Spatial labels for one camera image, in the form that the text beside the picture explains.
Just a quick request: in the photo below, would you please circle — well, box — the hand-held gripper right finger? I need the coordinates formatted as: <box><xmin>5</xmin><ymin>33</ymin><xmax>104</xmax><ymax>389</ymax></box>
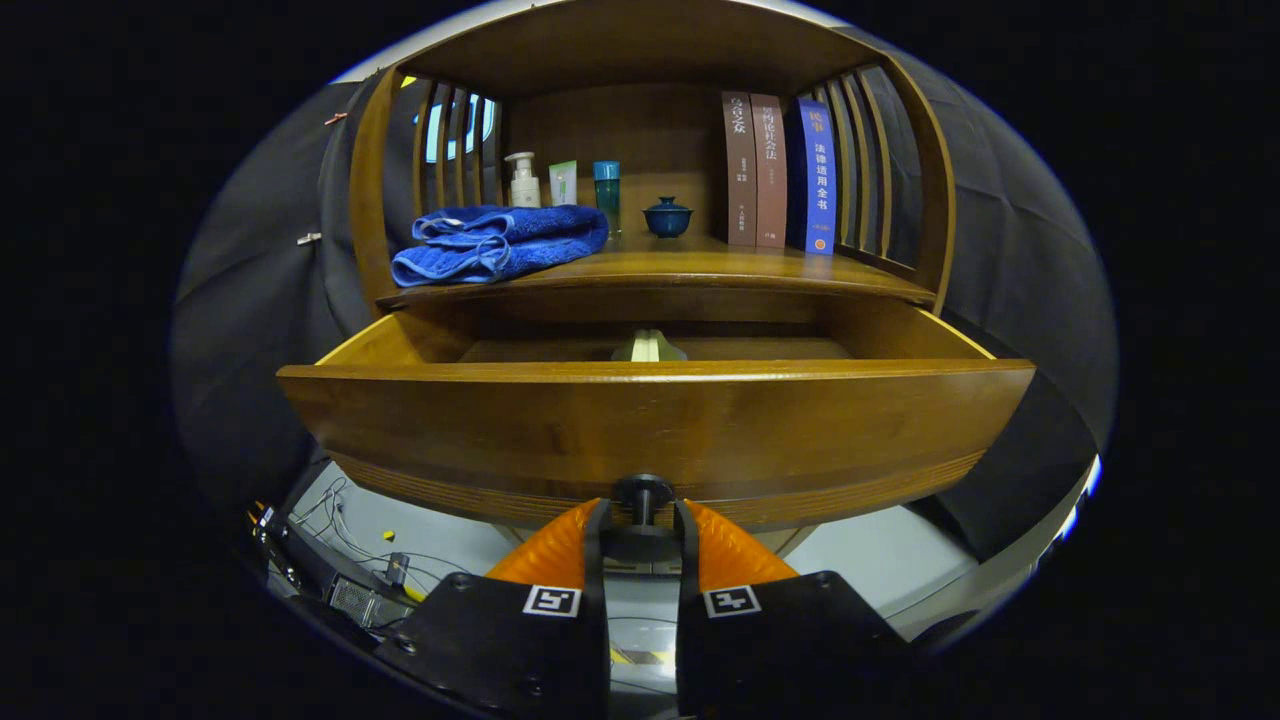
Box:
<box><xmin>675</xmin><ymin>498</ymin><xmax>916</xmax><ymax>720</ymax></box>

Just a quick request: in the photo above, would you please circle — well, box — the brown wooden cabinet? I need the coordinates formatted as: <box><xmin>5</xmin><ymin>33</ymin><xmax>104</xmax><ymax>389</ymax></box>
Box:
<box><xmin>275</xmin><ymin>0</ymin><xmax>1038</xmax><ymax>561</ymax></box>

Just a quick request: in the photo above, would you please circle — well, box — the reddish brown book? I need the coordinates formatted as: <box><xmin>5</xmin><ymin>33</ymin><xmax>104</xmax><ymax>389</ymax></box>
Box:
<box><xmin>750</xmin><ymin>93</ymin><xmax>789</xmax><ymax>250</ymax></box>

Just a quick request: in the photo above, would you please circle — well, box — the blue lidded teacup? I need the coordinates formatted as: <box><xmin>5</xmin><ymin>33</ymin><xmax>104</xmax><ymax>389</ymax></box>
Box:
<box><xmin>642</xmin><ymin>196</ymin><xmax>694</xmax><ymax>239</ymax></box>

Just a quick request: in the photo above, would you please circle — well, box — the blue book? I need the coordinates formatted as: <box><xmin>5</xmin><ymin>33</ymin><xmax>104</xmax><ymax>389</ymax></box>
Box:
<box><xmin>795</xmin><ymin>97</ymin><xmax>838</xmax><ymax>255</ymax></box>

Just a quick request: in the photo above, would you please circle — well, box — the folded blue towel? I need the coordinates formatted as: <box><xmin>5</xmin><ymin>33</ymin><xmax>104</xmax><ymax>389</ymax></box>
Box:
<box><xmin>390</xmin><ymin>205</ymin><xmax>610</xmax><ymax>289</ymax></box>

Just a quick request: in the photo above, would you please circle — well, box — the brown wooden drawer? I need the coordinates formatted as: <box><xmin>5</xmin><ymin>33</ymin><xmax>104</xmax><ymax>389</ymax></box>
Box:
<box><xmin>275</xmin><ymin>295</ymin><xmax>1038</xmax><ymax>533</ymax></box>

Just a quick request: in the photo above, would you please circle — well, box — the white pump bottle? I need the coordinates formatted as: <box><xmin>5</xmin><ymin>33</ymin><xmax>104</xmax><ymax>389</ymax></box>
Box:
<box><xmin>504</xmin><ymin>151</ymin><xmax>542</xmax><ymax>209</ymax></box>

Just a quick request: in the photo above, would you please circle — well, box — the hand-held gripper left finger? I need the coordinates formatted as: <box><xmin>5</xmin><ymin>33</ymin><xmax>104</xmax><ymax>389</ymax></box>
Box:
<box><xmin>375</xmin><ymin>498</ymin><xmax>611</xmax><ymax>720</ymax></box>

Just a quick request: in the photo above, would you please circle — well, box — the wooden countertop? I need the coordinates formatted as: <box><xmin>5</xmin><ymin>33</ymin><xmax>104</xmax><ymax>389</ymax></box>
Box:
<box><xmin>378</xmin><ymin>232</ymin><xmax>936</xmax><ymax>309</ymax></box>

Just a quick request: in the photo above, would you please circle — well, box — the grey mesh electronics box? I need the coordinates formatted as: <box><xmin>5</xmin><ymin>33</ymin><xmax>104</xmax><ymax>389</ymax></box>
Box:
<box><xmin>328</xmin><ymin>575</ymin><xmax>416</xmax><ymax>631</ymax></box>

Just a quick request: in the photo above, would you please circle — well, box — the dark brown book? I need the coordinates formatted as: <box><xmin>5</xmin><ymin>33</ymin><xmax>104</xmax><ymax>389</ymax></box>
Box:
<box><xmin>721</xmin><ymin>91</ymin><xmax>759</xmax><ymax>248</ymax></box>

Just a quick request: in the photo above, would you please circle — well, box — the black drawer knob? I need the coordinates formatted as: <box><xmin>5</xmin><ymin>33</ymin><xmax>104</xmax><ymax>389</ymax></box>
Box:
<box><xmin>603</xmin><ymin>474</ymin><xmax>681</xmax><ymax>563</ymax></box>

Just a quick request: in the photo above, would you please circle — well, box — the teal glass bottle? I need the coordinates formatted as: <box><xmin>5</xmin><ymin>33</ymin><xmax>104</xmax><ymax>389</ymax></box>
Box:
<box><xmin>593</xmin><ymin>161</ymin><xmax>622</xmax><ymax>236</ymax></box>

